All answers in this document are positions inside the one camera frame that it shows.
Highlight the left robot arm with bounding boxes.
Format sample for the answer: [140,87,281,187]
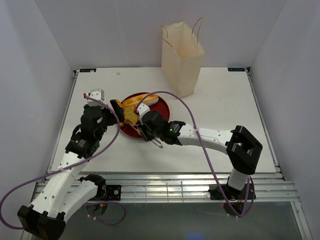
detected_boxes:
[17,99,124,240]

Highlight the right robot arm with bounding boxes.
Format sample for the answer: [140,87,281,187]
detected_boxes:
[137,110,263,200]

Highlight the left blue table label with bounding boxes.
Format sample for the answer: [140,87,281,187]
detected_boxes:
[79,68,97,73]

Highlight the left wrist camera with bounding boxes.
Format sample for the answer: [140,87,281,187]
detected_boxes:
[83,88,105,102]

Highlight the beige paper bag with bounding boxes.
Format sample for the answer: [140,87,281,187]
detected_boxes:
[160,17,205,98]

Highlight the metal tongs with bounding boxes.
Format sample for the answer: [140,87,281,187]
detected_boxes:
[132,125,164,149]

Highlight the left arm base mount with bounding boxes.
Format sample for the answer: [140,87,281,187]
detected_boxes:
[79,173,122,201]

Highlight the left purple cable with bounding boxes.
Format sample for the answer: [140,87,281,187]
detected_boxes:
[0,97,127,230]

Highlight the aluminium frame rail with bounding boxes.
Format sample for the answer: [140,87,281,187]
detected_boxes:
[34,172,298,203]

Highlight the right blue table label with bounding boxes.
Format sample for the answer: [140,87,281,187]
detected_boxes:
[227,67,246,72]

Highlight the purple cable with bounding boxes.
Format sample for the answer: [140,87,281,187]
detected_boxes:
[0,97,127,230]
[136,90,255,218]

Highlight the cut baguette slice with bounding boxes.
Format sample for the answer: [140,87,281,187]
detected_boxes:
[123,105,139,127]

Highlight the long toasted baguette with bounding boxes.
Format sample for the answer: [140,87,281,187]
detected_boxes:
[122,93,159,108]

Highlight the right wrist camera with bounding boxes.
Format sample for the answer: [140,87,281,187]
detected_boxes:
[133,103,150,122]

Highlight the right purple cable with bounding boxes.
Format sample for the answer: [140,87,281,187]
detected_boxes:
[136,90,255,218]

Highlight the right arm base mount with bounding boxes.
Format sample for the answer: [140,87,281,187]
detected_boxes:
[208,183,256,201]

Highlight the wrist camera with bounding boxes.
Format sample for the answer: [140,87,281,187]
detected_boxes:
[83,88,105,102]
[133,103,150,122]

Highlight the blue table label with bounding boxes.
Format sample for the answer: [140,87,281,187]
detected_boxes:
[79,68,97,73]
[227,67,246,72]

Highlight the dark red round plate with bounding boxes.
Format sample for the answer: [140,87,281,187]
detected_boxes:
[120,92,170,140]

